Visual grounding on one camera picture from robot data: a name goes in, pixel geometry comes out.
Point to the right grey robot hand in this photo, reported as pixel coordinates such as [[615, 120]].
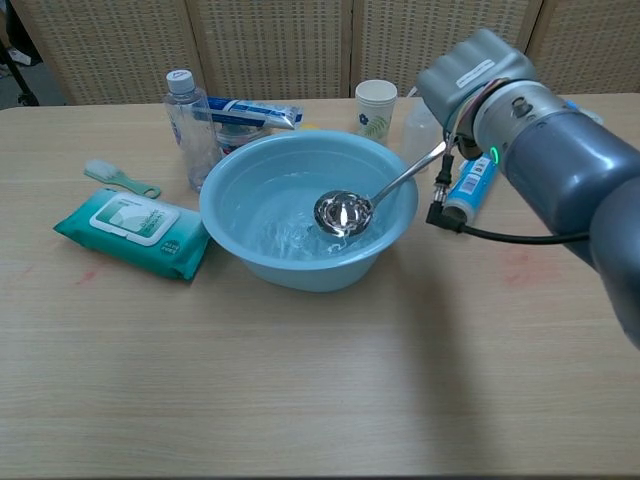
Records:
[[470, 70]]

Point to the stainless steel ladle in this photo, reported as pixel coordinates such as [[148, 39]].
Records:
[[342, 212]]

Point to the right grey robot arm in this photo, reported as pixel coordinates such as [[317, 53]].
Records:
[[565, 150]]

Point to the clear plastic water bottle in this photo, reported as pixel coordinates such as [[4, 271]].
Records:
[[192, 125]]

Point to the translucent squeeze wash bottle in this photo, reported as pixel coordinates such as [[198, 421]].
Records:
[[417, 135]]

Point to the paper cup with flower print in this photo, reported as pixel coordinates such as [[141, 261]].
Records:
[[375, 112]]

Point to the yellow razor blister pack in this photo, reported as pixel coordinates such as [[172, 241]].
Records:
[[310, 127]]

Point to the wicker folding screen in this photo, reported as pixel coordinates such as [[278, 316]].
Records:
[[275, 45]]

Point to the blue white toothpaste tube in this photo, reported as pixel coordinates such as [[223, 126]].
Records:
[[250, 111]]

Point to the round glass jar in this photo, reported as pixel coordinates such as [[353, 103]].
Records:
[[235, 140]]

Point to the light blue plastic basin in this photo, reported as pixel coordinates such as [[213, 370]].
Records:
[[300, 275]]

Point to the green brush with white bristles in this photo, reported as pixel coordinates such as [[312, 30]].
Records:
[[117, 177]]

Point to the green wet wipes pack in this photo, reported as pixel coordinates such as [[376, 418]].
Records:
[[125, 240]]

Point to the black tripod stand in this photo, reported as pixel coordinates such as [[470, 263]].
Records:
[[24, 90]]

